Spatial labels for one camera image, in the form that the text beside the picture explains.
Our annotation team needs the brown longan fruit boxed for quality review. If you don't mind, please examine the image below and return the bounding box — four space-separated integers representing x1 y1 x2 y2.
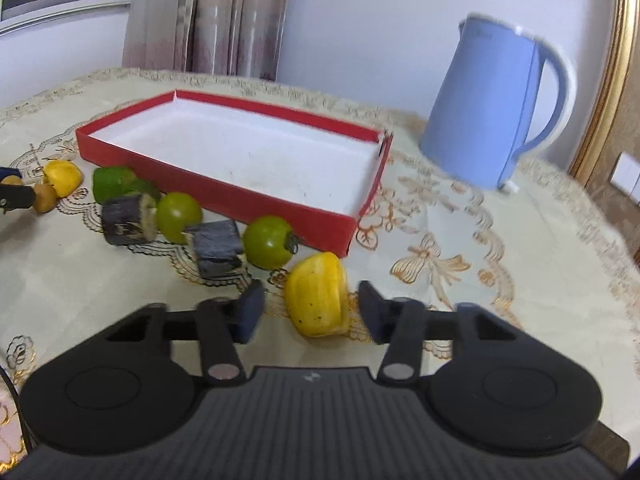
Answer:
32 183 58 214
1 174 24 186

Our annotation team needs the small yellow fruit piece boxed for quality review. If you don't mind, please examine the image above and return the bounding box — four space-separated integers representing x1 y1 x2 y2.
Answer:
43 159 84 198

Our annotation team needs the dark eggplant chunk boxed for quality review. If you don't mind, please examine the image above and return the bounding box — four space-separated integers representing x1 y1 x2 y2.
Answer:
183 219 246 280

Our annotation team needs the large yellow fruit piece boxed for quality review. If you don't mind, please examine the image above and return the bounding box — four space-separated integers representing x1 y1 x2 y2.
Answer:
283 252 350 338

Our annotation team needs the green tomato with stem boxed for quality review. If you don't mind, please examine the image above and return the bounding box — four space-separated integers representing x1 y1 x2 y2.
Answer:
242 216 300 271

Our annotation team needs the green cucumber piece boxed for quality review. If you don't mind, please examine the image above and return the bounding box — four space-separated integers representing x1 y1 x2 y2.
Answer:
92 166 137 205
124 178 162 202

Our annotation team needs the dark eggplant round piece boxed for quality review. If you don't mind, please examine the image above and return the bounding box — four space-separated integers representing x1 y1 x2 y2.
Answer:
101 193 157 246

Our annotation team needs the round green tomato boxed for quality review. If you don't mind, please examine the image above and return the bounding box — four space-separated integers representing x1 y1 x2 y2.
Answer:
155 192 203 245

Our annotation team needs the cream embroidered tablecloth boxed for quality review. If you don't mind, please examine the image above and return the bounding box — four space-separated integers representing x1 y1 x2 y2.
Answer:
1 68 639 479

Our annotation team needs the red shallow cardboard box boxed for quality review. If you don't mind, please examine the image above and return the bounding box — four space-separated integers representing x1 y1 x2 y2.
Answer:
76 90 393 257

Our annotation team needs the blue electric kettle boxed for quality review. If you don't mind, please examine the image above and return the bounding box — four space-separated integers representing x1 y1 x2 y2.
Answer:
419 13 577 193

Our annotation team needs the pink floral curtain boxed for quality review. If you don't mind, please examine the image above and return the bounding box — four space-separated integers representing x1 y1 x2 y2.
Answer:
122 0 288 80

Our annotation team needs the black cable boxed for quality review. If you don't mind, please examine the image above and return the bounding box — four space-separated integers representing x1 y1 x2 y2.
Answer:
0 365 40 453

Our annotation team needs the white wall switch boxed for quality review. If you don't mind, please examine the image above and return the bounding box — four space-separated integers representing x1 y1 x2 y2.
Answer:
610 152 640 202

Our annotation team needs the gold picture frame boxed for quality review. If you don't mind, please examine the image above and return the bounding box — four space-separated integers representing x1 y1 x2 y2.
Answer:
568 0 639 186

